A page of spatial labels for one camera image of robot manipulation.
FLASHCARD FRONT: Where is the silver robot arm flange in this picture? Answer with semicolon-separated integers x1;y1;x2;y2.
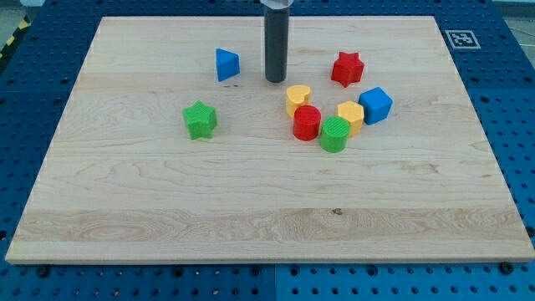
260;0;293;10

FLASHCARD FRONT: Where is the yellow heart block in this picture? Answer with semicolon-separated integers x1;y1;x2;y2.
286;84;311;118

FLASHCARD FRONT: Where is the red cylinder block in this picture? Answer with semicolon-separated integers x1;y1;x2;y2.
293;105;322;141

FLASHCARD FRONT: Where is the green cylinder block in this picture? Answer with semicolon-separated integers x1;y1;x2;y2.
320;116;350;153

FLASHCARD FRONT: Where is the green star block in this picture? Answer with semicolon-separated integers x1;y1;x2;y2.
182;100;217;140

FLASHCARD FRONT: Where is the yellow hexagon block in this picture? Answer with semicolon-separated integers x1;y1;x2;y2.
337;101;364;137

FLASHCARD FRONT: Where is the blue triangular prism block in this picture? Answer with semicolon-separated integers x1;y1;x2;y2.
216;48;240;82

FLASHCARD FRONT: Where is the light wooden board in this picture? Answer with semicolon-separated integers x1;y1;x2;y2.
6;16;534;264

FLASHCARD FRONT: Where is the red star block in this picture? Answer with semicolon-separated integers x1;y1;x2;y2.
331;52;365;88

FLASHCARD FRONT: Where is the blue cube block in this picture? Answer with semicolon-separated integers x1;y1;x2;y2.
359;87;394;125

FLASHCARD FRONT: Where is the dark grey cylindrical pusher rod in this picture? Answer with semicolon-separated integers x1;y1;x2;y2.
264;6;289;83

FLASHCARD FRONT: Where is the white fiducial marker tag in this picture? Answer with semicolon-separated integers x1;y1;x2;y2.
445;29;481;49

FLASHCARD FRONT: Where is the black bolt left front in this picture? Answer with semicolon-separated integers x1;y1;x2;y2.
36;265;50;278

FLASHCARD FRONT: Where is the black bolt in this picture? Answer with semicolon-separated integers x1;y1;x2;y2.
36;265;50;278
499;262;514;275

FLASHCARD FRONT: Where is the black bolt right front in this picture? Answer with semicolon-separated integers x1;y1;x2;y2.
499;262;514;275

